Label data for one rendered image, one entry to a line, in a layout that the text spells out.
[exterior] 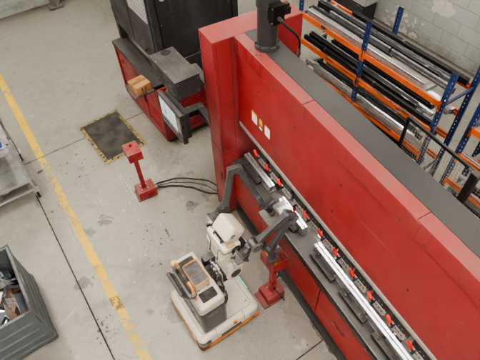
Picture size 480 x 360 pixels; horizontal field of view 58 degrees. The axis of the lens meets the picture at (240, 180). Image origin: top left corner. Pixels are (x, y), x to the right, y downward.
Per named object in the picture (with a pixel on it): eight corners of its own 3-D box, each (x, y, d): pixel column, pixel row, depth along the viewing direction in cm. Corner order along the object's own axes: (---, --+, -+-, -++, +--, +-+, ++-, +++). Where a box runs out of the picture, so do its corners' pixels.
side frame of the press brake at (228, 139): (218, 199, 526) (197, 28, 349) (277, 172, 550) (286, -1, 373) (227, 214, 512) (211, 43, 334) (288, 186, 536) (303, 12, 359)
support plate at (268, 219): (258, 212, 391) (258, 211, 391) (283, 201, 399) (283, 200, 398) (268, 226, 381) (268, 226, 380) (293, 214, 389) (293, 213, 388)
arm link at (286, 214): (286, 203, 339) (293, 212, 333) (291, 210, 350) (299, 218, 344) (244, 242, 342) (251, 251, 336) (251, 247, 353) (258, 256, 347)
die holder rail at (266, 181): (243, 160, 448) (243, 153, 440) (248, 158, 449) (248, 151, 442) (269, 193, 419) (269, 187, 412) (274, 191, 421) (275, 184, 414)
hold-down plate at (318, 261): (309, 255, 375) (310, 253, 372) (314, 252, 376) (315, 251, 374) (330, 283, 358) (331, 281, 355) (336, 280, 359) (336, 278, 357)
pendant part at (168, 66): (163, 124, 453) (147, 54, 388) (183, 115, 462) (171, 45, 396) (187, 153, 426) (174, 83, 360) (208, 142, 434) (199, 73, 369)
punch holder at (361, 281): (351, 278, 327) (355, 267, 315) (360, 273, 330) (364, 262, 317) (364, 293, 319) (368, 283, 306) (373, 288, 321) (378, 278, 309)
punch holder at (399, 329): (387, 323, 305) (393, 313, 292) (396, 317, 307) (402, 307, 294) (402, 341, 296) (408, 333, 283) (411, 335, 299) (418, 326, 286)
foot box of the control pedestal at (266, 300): (253, 294, 447) (253, 288, 437) (273, 281, 455) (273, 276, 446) (265, 309, 436) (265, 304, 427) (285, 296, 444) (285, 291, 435)
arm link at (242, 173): (233, 166, 355) (236, 171, 345) (239, 162, 355) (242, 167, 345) (258, 203, 375) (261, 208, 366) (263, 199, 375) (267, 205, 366)
